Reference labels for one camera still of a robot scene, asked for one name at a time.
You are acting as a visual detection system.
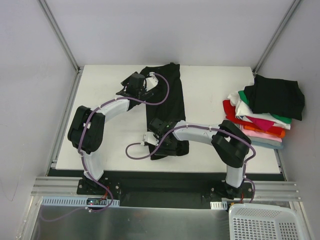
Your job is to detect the grey t-shirt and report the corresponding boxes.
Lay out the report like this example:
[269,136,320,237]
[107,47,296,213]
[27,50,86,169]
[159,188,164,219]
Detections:
[249,137,283,146]

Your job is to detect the magenta t-shirt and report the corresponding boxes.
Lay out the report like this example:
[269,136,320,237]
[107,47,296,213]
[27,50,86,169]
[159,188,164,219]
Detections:
[246,116,274,132]

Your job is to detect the right slotted cable duct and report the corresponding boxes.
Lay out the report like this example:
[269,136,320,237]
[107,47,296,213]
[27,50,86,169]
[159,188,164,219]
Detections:
[210,201,228,210]

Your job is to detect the left slotted cable duct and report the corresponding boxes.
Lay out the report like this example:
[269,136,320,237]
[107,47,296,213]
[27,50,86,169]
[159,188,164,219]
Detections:
[41,196,120,208]

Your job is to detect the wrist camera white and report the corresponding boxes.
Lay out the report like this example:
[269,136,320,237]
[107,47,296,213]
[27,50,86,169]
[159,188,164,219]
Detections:
[145,72,159,92]
[142,131,159,146]

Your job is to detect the black folded t-shirt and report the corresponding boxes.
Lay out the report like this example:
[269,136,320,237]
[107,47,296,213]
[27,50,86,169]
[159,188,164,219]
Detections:
[243,74,305,121]

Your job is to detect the aluminium frame post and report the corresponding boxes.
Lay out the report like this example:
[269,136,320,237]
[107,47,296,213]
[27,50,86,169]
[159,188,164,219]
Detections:
[252,0,303,76]
[37,0,81,73]

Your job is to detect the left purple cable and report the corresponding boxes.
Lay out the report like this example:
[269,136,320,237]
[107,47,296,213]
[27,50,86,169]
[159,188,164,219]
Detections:
[39,72,171,222]

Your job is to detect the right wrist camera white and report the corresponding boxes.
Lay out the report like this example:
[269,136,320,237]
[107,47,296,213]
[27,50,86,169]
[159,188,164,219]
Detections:
[142,131,159,146]

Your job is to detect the red t-shirt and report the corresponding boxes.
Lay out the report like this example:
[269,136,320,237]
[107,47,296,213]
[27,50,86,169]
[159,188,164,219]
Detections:
[222,100,284,132]

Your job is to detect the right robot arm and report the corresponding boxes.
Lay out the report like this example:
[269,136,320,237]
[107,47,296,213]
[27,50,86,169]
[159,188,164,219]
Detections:
[142,118,252,200]

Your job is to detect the orange t-shirt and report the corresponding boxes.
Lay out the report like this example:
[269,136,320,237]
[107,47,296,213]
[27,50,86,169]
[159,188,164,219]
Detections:
[242,125,286,139]

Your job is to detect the white t-shirt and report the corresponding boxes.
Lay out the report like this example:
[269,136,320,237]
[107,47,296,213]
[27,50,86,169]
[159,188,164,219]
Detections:
[227,92,291,130]

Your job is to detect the slotted cable duct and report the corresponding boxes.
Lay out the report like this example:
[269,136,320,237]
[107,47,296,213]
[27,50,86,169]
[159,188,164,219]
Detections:
[210,201,228,210]
[41,196,120,208]

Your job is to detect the aluminium front rail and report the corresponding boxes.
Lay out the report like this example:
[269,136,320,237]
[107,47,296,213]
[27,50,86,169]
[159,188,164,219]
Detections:
[31,176,302,202]

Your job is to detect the black printed t-shirt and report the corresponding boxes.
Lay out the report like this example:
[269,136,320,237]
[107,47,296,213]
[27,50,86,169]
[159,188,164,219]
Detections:
[140,62,190,161]

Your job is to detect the pink t-shirt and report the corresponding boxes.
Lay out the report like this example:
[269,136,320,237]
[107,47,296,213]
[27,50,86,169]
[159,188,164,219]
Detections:
[241,127,282,143]

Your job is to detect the left aluminium frame post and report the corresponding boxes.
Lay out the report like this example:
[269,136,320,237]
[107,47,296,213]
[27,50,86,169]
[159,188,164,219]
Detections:
[37,0,81,73]

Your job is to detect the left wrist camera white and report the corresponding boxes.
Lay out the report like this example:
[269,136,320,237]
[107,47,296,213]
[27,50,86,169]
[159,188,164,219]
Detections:
[145,72,159,92]

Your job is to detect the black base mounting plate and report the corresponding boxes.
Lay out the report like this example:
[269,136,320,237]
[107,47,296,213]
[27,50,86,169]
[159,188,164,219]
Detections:
[47,169,287,208]

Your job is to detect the purple cable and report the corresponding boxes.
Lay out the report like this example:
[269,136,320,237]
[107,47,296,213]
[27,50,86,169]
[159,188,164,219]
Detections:
[39,72,171,222]
[124,124,256,205]

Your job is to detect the right aluminium frame post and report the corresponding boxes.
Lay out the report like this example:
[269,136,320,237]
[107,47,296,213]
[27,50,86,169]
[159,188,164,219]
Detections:
[252,0,303,76]

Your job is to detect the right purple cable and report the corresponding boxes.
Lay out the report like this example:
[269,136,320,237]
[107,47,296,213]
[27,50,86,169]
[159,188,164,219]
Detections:
[124,124,256,205]

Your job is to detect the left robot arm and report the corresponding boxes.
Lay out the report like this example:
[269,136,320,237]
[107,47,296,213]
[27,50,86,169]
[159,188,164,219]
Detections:
[67,72,159,195]

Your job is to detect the white plastic basket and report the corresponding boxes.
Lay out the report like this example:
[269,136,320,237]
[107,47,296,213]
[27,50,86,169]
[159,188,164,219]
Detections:
[228,203,305,240]

